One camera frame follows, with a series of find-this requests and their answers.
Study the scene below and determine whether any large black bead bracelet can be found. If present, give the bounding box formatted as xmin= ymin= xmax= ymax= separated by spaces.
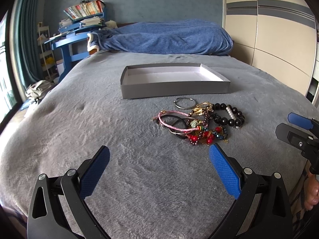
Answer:
xmin=211 ymin=102 xmax=246 ymax=127

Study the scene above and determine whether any pearl hair clip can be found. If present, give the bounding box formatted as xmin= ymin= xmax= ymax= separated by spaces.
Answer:
xmin=226 ymin=105 xmax=240 ymax=129

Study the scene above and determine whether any blue iridescent bead bracelet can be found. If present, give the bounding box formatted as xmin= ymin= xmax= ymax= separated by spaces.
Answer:
xmin=209 ymin=125 xmax=229 ymax=144

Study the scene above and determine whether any red bead bracelet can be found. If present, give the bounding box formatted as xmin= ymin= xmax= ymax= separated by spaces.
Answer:
xmin=186 ymin=126 xmax=223 ymax=146

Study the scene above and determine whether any gold chain bracelet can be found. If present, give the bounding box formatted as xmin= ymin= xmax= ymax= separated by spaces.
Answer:
xmin=190 ymin=101 xmax=214 ymax=116

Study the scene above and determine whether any black cord bracelet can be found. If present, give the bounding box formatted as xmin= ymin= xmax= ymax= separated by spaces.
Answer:
xmin=158 ymin=114 xmax=193 ymax=140

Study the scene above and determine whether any silver wire bangle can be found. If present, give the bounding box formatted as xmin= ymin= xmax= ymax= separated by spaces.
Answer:
xmin=173 ymin=97 xmax=197 ymax=110

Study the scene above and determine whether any pink cord bracelet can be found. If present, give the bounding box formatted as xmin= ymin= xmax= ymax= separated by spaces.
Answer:
xmin=152 ymin=110 xmax=200 ymax=133

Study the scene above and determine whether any person's right hand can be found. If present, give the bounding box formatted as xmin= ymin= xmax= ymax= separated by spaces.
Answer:
xmin=304 ymin=172 xmax=319 ymax=210

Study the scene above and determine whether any cream wardrobe with grey stripes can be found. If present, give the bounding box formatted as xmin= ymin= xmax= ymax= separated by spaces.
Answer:
xmin=223 ymin=0 xmax=317 ymax=95

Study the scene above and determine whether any grey plush bedspread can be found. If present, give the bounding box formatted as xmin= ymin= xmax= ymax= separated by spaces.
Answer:
xmin=1 ymin=52 xmax=318 ymax=238

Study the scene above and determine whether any grey bag on floor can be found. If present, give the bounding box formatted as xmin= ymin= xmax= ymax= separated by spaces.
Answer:
xmin=25 ymin=80 xmax=55 ymax=101

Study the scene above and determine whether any grey shallow cardboard tray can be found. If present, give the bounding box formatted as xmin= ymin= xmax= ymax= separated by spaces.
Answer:
xmin=121 ymin=63 xmax=230 ymax=99

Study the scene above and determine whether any blue blanket on bed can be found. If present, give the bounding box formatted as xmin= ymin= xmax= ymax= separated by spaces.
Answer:
xmin=87 ymin=20 xmax=233 ymax=56

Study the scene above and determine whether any white shelving rack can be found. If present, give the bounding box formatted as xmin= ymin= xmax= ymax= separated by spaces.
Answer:
xmin=37 ymin=22 xmax=58 ymax=82

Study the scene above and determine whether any teal curtain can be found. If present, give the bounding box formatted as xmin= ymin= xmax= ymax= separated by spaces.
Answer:
xmin=14 ymin=0 xmax=44 ymax=88

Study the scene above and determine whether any blue wooden desk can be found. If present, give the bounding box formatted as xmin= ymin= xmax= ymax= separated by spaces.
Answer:
xmin=44 ymin=7 xmax=107 ymax=81

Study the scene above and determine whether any row of books on shelf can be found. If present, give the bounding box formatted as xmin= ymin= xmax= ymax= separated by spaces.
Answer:
xmin=64 ymin=0 xmax=105 ymax=21

